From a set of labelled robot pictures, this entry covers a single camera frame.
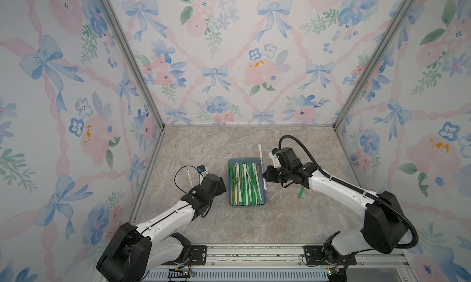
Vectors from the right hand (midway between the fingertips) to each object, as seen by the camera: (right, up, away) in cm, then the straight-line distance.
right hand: (263, 174), depth 84 cm
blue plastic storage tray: (-7, -6, +8) cm, 13 cm away
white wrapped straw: (-38, -4, +13) cm, 40 cm away
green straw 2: (+20, -10, +7) cm, 24 cm away
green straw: (-14, -1, +13) cm, 19 cm away
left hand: (-22, -4, +3) cm, 22 cm away
